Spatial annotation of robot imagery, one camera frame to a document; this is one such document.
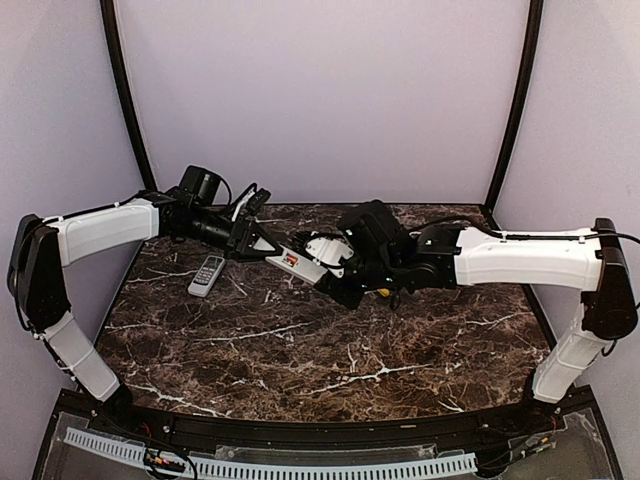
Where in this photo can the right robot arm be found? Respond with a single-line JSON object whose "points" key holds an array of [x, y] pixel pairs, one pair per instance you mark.
{"points": [[372, 250]]}

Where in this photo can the black frame post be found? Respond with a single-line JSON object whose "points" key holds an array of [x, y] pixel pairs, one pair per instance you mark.
{"points": [[124, 92], [519, 98]]}

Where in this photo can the black front rail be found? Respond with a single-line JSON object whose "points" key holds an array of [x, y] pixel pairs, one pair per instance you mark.
{"points": [[481, 430]]}

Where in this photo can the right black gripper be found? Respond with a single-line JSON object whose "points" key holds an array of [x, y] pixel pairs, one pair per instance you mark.
{"points": [[348, 297]]}

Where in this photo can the grey remote control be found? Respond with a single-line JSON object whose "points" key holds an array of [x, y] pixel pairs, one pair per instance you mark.
{"points": [[206, 276]]}

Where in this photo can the white slotted cable duct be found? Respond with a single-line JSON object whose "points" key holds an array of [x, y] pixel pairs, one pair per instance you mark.
{"points": [[255, 464]]}

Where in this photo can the left black frame post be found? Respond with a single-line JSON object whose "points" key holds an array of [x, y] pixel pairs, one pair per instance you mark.
{"points": [[124, 92]]}

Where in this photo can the white slim remote control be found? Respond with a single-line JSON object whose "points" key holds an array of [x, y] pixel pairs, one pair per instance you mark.
{"points": [[305, 270]]}

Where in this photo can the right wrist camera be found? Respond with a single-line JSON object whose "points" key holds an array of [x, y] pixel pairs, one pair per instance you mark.
{"points": [[325, 249]]}

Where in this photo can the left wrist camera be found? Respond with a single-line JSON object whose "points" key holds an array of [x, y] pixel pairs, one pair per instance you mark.
{"points": [[250, 202]]}

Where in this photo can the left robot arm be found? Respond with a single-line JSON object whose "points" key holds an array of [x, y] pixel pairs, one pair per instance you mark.
{"points": [[44, 247]]}

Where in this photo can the yellow handled screwdriver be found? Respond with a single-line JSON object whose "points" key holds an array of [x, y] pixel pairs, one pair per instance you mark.
{"points": [[392, 295]]}

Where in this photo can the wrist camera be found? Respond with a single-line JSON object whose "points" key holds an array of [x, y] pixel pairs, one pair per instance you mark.
{"points": [[250, 202], [325, 249]]}

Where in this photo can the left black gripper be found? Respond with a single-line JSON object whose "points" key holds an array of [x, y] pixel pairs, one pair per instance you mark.
{"points": [[240, 227]]}

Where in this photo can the right black frame post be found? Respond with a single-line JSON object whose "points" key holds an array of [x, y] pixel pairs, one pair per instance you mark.
{"points": [[519, 98]]}

